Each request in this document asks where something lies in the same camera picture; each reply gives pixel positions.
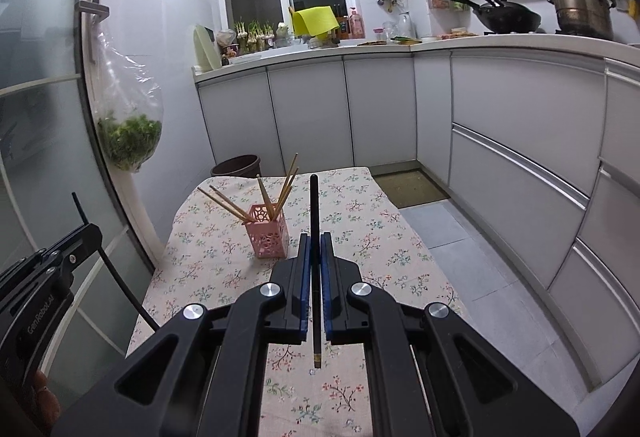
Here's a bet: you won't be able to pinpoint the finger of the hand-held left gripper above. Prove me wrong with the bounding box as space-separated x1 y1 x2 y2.
30 223 102 278

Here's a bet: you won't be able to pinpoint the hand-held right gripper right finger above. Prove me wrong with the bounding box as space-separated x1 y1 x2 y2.
321 232 581 437

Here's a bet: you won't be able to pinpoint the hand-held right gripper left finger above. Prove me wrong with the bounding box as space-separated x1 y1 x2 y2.
50 233 309 437

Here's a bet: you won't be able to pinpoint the black chopstick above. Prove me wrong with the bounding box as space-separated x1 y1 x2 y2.
308 174 322 370
71 191 162 331

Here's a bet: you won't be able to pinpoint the pink perforated chopstick holder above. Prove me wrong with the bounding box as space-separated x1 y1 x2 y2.
244 203 290 259

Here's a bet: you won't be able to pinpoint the person's left hand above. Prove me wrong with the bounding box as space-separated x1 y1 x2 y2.
32 369 62 435

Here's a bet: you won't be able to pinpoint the floral tablecloth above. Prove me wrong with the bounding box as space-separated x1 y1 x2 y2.
125 167 468 437

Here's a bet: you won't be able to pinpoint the plastic bag of greens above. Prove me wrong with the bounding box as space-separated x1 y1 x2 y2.
92 24 164 175

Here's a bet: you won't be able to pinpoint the brown floor mat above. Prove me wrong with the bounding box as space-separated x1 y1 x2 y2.
374 169 448 208

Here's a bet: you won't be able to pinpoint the glass sliding door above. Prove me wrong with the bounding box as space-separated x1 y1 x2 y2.
0 0 153 368

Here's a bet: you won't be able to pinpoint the brown trash bin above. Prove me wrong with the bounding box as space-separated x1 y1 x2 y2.
210 155 263 178

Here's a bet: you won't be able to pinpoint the grey kitchen cabinets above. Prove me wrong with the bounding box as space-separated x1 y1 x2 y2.
192 34 640 393

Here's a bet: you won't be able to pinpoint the pale green cutting board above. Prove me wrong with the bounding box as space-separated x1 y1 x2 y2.
193 24 221 70

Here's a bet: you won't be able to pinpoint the potted green sprouts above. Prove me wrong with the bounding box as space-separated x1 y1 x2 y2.
234 19 277 54

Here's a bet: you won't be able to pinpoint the dark sauce bottle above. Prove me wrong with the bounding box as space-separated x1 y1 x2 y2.
332 4 350 41

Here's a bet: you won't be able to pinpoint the yellow cloth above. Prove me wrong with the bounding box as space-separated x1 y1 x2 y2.
290 6 340 38

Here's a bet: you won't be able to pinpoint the black wok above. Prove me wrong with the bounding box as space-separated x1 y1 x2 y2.
442 0 543 34

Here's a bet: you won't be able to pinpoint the steel steamer pot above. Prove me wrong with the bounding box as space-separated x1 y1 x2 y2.
544 0 617 40

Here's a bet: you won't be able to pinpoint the metal door handle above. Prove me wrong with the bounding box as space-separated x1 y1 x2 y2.
75 0 111 24

